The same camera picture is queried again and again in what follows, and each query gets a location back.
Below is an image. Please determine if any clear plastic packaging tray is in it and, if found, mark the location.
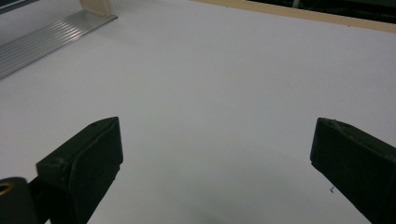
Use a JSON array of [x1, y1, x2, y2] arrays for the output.
[[0, 8, 119, 81]]

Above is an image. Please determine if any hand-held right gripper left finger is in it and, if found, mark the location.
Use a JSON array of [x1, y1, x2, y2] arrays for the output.
[[35, 116, 124, 224]]

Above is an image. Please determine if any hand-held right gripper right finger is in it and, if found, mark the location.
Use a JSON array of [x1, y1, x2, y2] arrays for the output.
[[309, 117, 396, 224]]

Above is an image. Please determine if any white table mat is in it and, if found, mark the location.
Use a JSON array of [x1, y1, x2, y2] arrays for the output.
[[0, 0, 396, 224]]

